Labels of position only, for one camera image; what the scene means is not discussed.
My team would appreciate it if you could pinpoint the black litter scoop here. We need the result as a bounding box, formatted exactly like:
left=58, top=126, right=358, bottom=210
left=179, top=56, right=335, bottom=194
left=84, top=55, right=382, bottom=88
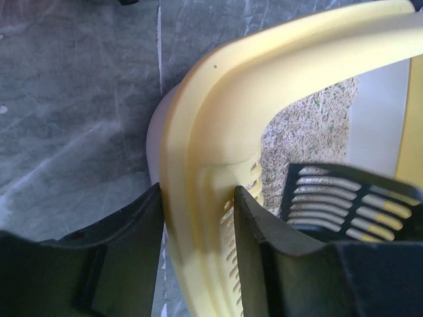
left=280, top=163, right=422, bottom=242

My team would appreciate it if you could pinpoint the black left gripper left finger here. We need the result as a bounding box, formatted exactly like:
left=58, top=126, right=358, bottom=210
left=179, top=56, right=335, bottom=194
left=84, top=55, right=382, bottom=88
left=1, top=185, right=164, bottom=316

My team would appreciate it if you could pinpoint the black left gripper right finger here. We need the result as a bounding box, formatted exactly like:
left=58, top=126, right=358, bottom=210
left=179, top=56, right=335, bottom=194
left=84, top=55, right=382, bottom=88
left=234, top=186, right=422, bottom=316

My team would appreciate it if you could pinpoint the yellow litter box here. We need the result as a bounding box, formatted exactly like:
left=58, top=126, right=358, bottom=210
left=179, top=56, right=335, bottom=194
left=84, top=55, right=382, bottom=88
left=147, top=1, right=422, bottom=316

